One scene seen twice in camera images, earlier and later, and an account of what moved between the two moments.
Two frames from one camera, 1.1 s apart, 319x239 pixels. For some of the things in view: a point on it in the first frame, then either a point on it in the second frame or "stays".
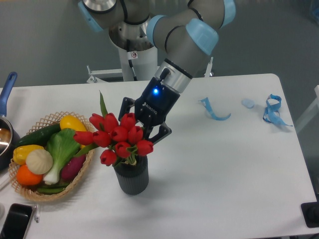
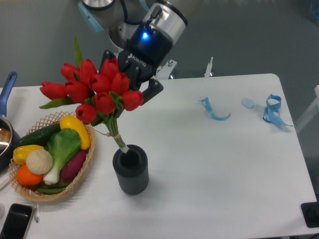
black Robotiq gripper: x=152 y=108 -> x=148 y=47
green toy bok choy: x=63 y=146 stays
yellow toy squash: x=68 y=121 stays
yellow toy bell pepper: x=21 y=153 stays
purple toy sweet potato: x=73 y=167 stays
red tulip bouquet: x=122 y=141 -> x=100 y=92
